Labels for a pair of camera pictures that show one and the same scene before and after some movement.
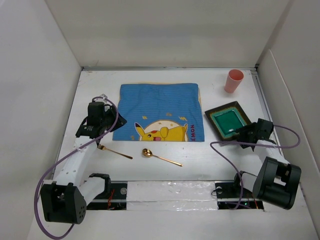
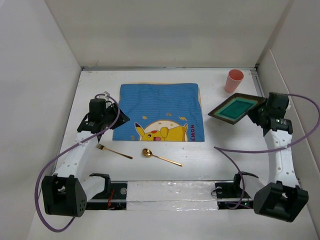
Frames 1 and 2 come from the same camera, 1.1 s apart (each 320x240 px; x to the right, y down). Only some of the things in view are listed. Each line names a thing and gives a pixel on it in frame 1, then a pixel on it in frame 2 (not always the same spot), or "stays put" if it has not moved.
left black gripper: x=110 y=111 stays put
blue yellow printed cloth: x=160 y=112 stays put
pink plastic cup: x=234 y=79 stays put
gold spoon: x=147 y=153 stays put
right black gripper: x=243 y=130 → x=252 y=113
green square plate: x=225 y=120 → x=235 y=108
